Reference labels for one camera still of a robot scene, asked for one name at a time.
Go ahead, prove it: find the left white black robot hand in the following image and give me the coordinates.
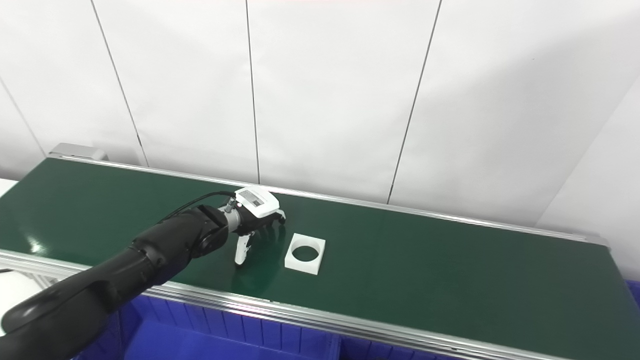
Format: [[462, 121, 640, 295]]
[[231, 186, 287, 267]]

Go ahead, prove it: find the white square part round hole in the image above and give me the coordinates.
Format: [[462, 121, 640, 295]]
[[284, 233, 326, 276]]

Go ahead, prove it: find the blue bin holding white parts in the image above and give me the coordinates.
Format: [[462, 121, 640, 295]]
[[75, 295, 343, 360]]

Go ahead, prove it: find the grey conveyor motor housing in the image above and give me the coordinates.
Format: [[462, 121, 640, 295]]
[[48, 142, 108, 162]]

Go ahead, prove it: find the blue bin holding black parts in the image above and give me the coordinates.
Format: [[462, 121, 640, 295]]
[[340, 335, 451, 360]]

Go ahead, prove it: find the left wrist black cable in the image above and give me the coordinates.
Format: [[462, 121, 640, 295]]
[[157, 191, 236, 223]]

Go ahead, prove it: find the green conveyor belt aluminium frame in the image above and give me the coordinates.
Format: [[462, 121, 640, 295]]
[[0, 155, 640, 360]]

